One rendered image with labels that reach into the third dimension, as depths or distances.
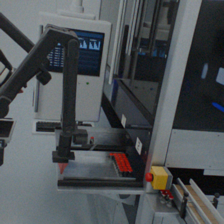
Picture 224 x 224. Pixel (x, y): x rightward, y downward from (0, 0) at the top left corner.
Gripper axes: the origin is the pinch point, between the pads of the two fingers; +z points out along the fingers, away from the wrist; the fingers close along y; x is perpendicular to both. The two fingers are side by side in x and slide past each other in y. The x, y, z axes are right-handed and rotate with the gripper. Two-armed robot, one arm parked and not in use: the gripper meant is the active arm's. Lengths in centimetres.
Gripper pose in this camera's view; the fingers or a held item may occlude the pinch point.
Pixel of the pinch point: (61, 172)
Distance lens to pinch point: 151.7
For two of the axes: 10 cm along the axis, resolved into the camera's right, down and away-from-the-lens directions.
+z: -1.5, 9.4, 3.1
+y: 9.7, 0.8, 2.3
